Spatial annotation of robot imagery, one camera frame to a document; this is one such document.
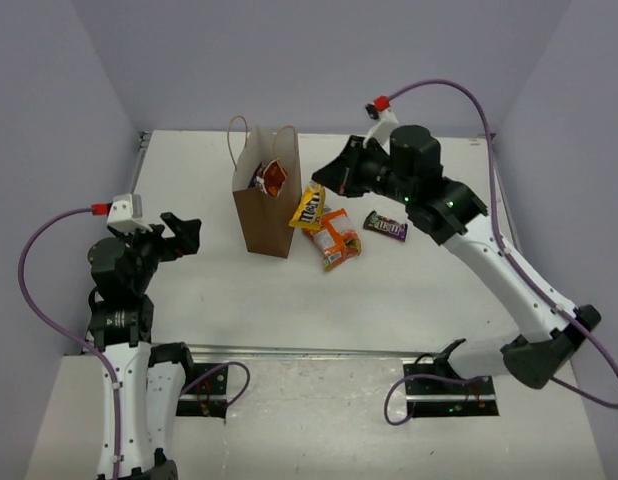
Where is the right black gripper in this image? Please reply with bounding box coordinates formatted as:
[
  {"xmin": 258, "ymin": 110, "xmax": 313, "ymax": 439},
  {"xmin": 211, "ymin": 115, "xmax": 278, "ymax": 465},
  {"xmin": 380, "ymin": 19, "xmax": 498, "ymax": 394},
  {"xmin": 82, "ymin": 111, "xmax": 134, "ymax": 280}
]
[{"xmin": 313, "ymin": 135, "xmax": 417, "ymax": 207}]

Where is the yellow M&M's packet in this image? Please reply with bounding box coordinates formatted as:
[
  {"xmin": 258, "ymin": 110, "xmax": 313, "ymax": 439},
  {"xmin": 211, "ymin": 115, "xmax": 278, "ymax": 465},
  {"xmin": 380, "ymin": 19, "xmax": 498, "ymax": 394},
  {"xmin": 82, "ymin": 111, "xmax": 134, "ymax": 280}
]
[{"xmin": 288, "ymin": 181, "xmax": 326, "ymax": 231}]

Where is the red Doritos chip bag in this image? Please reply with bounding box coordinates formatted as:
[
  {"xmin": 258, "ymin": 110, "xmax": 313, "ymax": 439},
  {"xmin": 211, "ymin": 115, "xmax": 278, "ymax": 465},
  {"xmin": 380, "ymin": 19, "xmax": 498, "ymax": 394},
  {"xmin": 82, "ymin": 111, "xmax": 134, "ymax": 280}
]
[{"xmin": 260, "ymin": 159, "xmax": 287, "ymax": 198}]

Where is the brown M&M's packet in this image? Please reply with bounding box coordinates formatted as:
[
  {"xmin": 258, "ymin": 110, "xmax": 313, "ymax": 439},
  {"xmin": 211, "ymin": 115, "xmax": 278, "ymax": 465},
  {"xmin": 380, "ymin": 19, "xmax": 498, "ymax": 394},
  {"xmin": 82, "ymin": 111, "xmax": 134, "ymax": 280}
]
[{"xmin": 363, "ymin": 210, "xmax": 408, "ymax": 242}]

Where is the brown paper bag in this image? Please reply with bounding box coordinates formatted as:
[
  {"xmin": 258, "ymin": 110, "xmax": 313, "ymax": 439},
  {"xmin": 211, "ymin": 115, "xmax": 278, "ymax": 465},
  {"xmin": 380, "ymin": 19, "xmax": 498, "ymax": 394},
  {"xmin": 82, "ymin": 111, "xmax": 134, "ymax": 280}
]
[{"xmin": 229, "ymin": 125, "xmax": 302, "ymax": 258}]

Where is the purple Fox's candy bag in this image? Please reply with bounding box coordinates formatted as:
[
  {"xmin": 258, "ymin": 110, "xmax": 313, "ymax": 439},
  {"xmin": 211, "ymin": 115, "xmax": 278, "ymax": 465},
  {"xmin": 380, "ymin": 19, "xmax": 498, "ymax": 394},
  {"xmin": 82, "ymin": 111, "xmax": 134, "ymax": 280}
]
[{"xmin": 248, "ymin": 166, "xmax": 267, "ymax": 193}]

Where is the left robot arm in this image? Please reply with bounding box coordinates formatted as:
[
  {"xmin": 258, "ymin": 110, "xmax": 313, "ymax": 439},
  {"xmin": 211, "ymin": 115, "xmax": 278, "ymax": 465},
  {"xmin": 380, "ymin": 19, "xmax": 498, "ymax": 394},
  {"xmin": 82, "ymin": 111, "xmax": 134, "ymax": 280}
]
[{"xmin": 88, "ymin": 212, "xmax": 202, "ymax": 479}]

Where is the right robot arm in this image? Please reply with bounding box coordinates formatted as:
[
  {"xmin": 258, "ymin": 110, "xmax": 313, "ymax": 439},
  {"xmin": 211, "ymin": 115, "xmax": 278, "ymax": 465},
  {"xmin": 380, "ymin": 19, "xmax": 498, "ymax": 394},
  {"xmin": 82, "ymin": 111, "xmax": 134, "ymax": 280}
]
[{"xmin": 312, "ymin": 125, "xmax": 601, "ymax": 393}]

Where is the orange Reese's packet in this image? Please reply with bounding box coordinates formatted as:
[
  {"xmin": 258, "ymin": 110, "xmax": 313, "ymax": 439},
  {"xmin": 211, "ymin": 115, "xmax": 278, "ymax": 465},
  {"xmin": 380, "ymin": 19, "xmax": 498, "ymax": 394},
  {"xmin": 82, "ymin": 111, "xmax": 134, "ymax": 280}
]
[{"xmin": 303, "ymin": 208, "xmax": 362, "ymax": 272}]

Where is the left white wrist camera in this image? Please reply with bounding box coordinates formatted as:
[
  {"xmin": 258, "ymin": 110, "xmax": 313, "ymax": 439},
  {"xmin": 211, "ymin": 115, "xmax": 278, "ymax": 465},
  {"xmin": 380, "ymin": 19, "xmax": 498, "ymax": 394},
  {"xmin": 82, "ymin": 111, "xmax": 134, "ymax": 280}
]
[{"xmin": 106, "ymin": 193, "xmax": 152, "ymax": 234}]

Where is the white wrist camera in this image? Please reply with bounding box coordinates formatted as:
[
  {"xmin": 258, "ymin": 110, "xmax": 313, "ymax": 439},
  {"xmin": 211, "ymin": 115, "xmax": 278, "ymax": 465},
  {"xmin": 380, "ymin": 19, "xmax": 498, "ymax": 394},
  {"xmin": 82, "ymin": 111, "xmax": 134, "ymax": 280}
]
[
  {"xmin": 106, "ymin": 193, "xmax": 152, "ymax": 234},
  {"xmin": 363, "ymin": 96, "xmax": 399, "ymax": 146}
]

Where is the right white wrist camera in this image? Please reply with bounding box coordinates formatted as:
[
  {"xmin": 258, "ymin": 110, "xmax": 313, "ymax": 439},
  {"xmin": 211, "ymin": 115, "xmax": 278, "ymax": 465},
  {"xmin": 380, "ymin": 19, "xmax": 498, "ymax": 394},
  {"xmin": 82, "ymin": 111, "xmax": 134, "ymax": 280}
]
[{"xmin": 363, "ymin": 96, "xmax": 399, "ymax": 146}]

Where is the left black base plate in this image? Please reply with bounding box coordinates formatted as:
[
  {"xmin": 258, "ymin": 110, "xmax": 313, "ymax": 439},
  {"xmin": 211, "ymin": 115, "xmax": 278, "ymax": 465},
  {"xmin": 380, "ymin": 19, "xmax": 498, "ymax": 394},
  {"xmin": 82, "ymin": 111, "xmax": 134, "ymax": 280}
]
[{"xmin": 176, "ymin": 367, "xmax": 228, "ymax": 419}]

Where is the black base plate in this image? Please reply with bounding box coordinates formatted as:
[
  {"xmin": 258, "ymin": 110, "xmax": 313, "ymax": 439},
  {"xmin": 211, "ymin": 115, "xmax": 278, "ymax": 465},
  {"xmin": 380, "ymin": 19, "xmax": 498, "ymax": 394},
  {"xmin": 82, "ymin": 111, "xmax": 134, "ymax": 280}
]
[
  {"xmin": 405, "ymin": 377, "xmax": 499, "ymax": 418},
  {"xmin": 176, "ymin": 367, "xmax": 228, "ymax": 419}
]

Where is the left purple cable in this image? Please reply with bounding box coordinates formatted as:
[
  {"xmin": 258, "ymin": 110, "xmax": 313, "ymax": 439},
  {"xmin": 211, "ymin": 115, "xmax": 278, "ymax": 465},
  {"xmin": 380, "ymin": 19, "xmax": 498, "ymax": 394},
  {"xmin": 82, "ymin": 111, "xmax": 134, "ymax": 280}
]
[{"xmin": 17, "ymin": 204, "xmax": 250, "ymax": 480}]

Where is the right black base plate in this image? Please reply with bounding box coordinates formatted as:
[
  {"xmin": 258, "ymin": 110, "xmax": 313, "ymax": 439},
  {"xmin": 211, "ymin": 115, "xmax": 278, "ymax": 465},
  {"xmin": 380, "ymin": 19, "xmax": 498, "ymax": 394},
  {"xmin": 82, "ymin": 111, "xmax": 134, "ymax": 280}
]
[{"xmin": 405, "ymin": 377, "xmax": 499, "ymax": 418}]

